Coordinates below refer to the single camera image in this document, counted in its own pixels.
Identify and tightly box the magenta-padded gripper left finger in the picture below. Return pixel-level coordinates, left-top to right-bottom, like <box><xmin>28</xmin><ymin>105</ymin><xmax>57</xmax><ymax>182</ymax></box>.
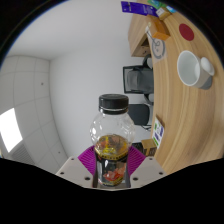
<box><xmin>55</xmin><ymin>144</ymin><xmax>98</xmax><ymax>188</ymax></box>

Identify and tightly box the wooden side desk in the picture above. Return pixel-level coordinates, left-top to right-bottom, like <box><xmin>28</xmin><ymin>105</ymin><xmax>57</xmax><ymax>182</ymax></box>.
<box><xmin>128</xmin><ymin>13</ymin><xmax>154</xmax><ymax>58</ymax></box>

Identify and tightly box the orange-brown cardboard box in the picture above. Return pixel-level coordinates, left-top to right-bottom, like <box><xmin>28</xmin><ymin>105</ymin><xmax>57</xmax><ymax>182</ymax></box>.
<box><xmin>151</xmin><ymin>19</ymin><xmax>172</xmax><ymax>42</ymax></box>

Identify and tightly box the small tan box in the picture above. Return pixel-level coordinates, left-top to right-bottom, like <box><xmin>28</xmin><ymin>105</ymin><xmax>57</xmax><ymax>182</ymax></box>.
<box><xmin>155</xmin><ymin>7</ymin><xmax>171</xmax><ymax>19</ymax></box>

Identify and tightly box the flat round red coaster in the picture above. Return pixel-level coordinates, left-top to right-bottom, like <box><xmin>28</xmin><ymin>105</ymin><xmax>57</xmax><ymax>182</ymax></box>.
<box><xmin>178</xmin><ymin>23</ymin><xmax>195</xmax><ymax>42</ymax></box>

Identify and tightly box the purple standing pouch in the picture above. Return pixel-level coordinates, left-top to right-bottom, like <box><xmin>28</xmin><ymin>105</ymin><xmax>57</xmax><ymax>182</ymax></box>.
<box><xmin>120</xmin><ymin>0</ymin><xmax>159</xmax><ymax>18</ymax></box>

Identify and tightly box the clear bottle with black cap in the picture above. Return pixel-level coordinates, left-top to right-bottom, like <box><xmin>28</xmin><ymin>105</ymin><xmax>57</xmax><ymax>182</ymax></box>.
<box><xmin>89</xmin><ymin>93</ymin><xmax>137</xmax><ymax>188</ymax></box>

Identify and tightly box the black padded office chair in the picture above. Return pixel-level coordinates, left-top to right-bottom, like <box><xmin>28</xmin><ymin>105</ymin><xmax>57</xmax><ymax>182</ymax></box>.
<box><xmin>128</xmin><ymin>103</ymin><xmax>153</xmax><ymax>128</ymax></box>

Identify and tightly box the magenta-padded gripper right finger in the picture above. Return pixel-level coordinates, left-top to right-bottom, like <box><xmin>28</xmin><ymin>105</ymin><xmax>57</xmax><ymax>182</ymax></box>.
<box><xmin>126</xmin><ymin>144</ymin><xmax>168</xmax><ymax>189</ymax></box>

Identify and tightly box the white and grey mug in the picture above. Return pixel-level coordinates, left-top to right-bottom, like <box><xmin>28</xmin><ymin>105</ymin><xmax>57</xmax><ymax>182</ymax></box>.
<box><xmin>176</xmin><ymin>50</ymin><xmax>216</xmax><ymax>90</ymax></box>

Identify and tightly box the small light blue packet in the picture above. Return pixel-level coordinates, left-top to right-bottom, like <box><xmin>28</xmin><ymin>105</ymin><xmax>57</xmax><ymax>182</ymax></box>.
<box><xmin>166</xmin><ymin>4</ymin><xmax>178</xmax><ymax>14</ymax></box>

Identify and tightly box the black mesh office chair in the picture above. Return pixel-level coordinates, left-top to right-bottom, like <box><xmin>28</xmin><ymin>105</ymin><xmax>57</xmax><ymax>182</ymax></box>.
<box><xmin>122</xmin><ymin>64</ymin><xmax>155</xmax><ymax>95</ymax></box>

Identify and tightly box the white green blue leaflet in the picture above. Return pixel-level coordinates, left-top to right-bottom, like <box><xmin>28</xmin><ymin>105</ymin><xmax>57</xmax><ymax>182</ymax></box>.
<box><xmin>151</xmin><ymin>116</ymin><xmax>165</xmax><ymax>149</ymax></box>

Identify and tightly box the grey backpack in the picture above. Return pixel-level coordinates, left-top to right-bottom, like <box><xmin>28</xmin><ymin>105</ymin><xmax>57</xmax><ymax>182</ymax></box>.
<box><xmin>126</xmin><ymin>68</ymin><xmax>155</xmax><ymax>94</ymax></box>

